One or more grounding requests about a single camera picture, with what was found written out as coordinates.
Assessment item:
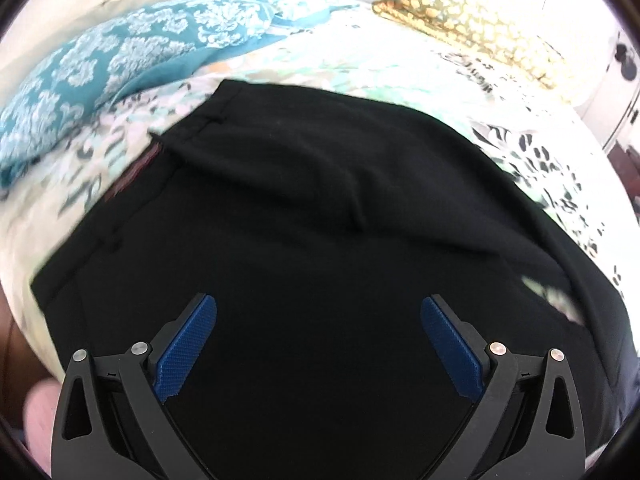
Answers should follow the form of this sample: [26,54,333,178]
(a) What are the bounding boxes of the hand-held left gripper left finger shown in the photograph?
[50,292,218,480]

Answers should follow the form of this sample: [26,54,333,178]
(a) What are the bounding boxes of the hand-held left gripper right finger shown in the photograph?
[420,295,587,480]

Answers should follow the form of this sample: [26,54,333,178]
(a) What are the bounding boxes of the black pants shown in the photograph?
[30,79,640,480]

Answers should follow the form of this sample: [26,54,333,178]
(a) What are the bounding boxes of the large teal damask pillow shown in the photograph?
[0,0,281,187]

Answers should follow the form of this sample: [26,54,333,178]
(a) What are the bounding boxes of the white door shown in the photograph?
[600,25,640,151]

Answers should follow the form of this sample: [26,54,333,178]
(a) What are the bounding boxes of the floral leaf bedspread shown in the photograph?
[0,7,632,376]

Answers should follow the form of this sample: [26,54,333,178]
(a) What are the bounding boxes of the yellow floral pillow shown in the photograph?
[372,0,571,91]

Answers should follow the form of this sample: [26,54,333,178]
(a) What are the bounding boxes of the black item hanging on door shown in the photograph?
[614,42,633,79]

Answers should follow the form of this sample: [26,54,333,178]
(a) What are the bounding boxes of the small teal damask pillow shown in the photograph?
[200,0,353,36]

